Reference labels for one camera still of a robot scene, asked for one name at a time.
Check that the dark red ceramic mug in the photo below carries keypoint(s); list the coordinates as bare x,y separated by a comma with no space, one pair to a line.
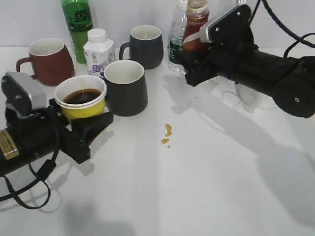
51,61

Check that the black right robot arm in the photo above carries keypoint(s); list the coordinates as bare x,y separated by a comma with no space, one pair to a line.
289,81

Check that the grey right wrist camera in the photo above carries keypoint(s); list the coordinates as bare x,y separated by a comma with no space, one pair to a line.
231,27

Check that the spilled coffee drops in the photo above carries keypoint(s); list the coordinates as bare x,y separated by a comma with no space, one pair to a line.
168,134

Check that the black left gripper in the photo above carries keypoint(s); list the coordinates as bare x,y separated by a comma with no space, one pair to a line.
53,132

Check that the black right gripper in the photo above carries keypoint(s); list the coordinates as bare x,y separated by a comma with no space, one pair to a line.
218,60

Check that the dark grey rear mug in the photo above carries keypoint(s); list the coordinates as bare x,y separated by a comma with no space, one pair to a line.
145,46

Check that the brown coffee drink bottle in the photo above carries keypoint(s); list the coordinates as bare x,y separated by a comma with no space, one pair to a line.
197,15

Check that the white milk carton bottle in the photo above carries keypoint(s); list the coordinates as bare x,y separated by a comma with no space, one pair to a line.
99,52

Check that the yellow paper cup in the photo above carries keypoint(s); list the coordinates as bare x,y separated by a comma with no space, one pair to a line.
81,96

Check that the green tea bottle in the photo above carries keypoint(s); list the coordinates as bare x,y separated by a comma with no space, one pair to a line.
79,21

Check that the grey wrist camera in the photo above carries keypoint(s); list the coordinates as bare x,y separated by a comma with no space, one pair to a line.
23,92
231,27

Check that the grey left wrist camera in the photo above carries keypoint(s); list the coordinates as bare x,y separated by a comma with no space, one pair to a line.
23,92

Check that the clear water bottle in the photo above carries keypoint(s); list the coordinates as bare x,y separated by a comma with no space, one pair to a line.
176,34

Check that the black front mug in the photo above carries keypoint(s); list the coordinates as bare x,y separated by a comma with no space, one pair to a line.
126,88

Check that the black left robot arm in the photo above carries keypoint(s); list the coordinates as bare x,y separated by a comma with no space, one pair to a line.
26,139

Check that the white ceramic mug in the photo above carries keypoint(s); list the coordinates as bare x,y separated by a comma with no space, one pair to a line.
255,99

